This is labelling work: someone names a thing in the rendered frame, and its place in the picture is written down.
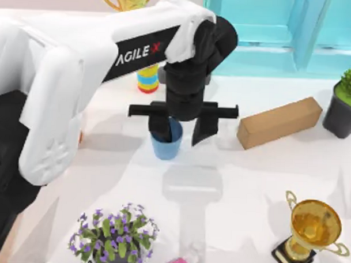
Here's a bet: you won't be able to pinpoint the blue cup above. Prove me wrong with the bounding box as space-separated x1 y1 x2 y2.
150 118 184 161

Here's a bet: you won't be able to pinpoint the stack of coloured rings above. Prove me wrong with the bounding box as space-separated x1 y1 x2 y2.
135 63 161 95

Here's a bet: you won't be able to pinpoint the brown cardboard box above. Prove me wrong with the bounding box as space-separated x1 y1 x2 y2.
235 94 324 153

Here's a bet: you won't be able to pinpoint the purple flowers in black pot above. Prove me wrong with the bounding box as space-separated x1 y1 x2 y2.
67 200 161 263

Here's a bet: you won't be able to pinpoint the light blue rack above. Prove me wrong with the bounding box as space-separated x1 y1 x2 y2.
199 0 351 82

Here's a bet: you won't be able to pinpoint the green plant in black pot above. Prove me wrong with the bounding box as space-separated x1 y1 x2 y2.
321 65 351 140

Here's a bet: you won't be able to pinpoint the gold trophy on black base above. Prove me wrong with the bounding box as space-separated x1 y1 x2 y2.
271 189 351 263

